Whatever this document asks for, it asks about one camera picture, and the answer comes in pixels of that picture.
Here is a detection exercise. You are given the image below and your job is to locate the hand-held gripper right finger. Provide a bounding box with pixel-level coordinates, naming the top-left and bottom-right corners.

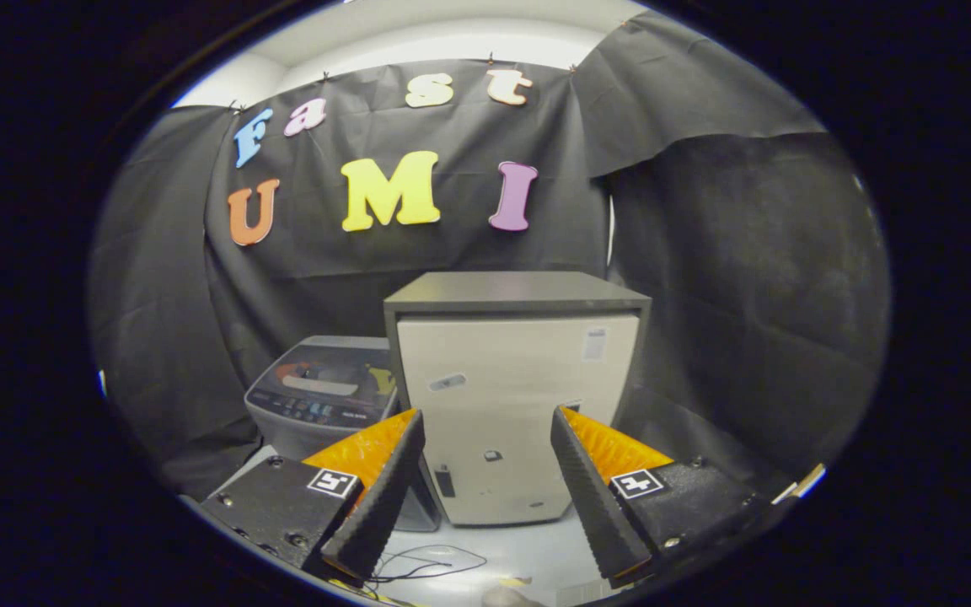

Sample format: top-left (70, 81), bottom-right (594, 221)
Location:
top-left (550, 406), bottom-right (764, 589)

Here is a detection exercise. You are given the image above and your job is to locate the black cable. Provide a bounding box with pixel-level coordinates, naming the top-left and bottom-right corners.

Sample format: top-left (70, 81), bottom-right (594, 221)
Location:
top-left (367, 544), bottom-right (488, 584)

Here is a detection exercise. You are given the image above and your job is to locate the dark washing machine lid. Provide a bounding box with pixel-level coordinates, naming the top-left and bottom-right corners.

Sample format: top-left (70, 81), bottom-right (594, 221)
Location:
top-left (249, 336), bottom-right (400, 406)

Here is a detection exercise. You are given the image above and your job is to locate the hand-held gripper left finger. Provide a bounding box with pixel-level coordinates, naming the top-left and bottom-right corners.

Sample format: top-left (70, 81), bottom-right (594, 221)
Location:
top-left (199, 408), bottom-right (427, 584)

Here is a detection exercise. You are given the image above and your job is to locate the white cardboard piece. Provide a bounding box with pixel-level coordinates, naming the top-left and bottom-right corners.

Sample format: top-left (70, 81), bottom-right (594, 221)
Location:
top-left (772, 464), bottom-right (828, 505)

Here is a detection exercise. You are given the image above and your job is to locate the grey cabinet with beige door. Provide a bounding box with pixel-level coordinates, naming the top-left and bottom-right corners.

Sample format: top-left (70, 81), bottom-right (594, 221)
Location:
top-left (383, 271), bottom-right (653, 528)

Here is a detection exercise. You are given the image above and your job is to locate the grey washing machine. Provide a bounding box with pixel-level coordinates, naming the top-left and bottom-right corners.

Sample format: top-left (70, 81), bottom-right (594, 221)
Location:
top-left (244, 336), bottom-right (444, 534)

